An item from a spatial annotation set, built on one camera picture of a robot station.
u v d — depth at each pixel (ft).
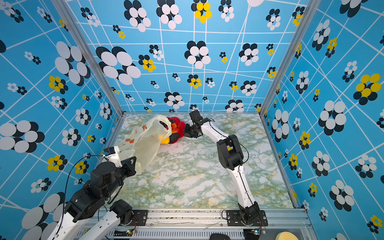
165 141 3.06
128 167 1.90
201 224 2.38
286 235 2.17
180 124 3.55
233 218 2.40
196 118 2.76
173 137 3.25
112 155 1.91
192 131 2.91
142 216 2.43
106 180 1.61
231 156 1.99
